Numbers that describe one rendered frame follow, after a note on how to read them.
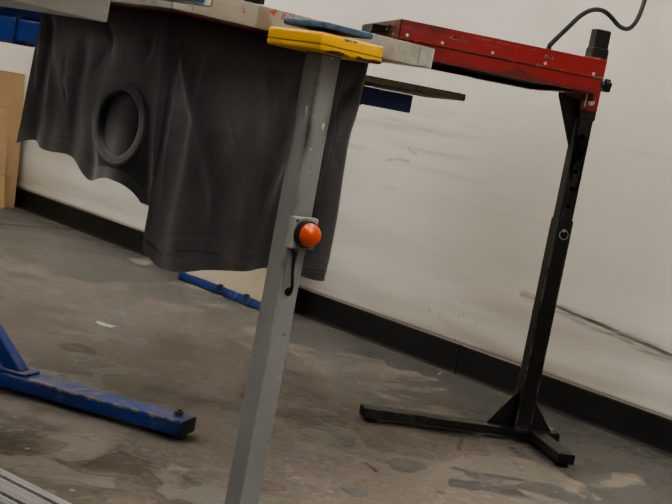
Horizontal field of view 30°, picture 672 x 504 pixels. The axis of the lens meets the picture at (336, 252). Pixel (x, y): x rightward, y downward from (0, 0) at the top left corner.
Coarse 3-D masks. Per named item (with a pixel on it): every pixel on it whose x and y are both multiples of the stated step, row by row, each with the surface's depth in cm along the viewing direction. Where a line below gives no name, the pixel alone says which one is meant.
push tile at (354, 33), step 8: (288, 24) 192; (296, 24) 190; (304, 24) 189; (312, 24) 187; (320, 24) 186; (328, 24) 186; (336, 24) 187; (336, 32) 190; (344, 32) 188; (352, 32) 189; (360, 32) 190; (368, 32) 191
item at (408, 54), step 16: (112, 0) 206; (128, 0) 202; (144, 0) 199; (160, 0) 196; (224, 0) 199; (240, 0) 201; (208, 16) 198; (224, 16) 200; (240, 16) 202; (256, 16) 204; (272, 16) 206; (288, 16) 208; (304, 16) 211; (384, 48) 224; (400, 48) 226; (416, 48) 229; (432, 48) 232; (400, 64) 236; (416, 64) 230
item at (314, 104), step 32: (288, 32) 189; (320, 32) 184; (320, 64) 190; (320, 96) 191; (320, 128) 193; (288, 160) 194; (320, 160) 194; (288, 192) 194; (288, 224) 193; (288, 256) 194; (288, 320) 196; (256, 352) 197; (256, 384) 196; (256, 416) 196; (256, 448) 197; (256, 480) 199
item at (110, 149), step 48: (48, 48) 238; (96, 48) 223; (144, 48) 212; (48, 96) 236; (96, 96) 222; (144, 96) 211; (48, 144) 235; (96, 144) 220; (144, 144) 211; (144, 192) 214
